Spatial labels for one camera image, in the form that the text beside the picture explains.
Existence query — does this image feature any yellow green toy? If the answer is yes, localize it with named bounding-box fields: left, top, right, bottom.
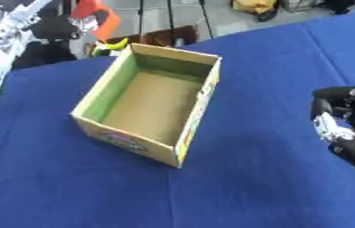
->
left=91, top=37, right=131, bottom=58

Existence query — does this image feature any brown cardboard box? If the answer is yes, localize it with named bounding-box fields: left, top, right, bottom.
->
left=84, top=24, right=201, bottom=57

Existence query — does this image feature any grey crate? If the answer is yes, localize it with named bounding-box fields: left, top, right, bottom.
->
left=279, top=0, right=320, bottom=13

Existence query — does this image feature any yellow bag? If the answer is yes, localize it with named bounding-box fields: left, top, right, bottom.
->
left=230, top=0, right=282, bottom=22

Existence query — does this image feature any tan cardboard box green inside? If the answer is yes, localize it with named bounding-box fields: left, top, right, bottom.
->
left=69, top=42, right=224, bottom=169

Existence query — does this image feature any black tripod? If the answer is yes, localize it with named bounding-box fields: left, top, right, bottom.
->
left=134, top=0, right=216, bottom=40

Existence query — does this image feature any black bag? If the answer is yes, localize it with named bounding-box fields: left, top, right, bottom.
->
left=319, top=0, right=355, bottom=15

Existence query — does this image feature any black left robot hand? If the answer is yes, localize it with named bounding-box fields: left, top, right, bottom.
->
left=10, top=15, right=101, bottom=71

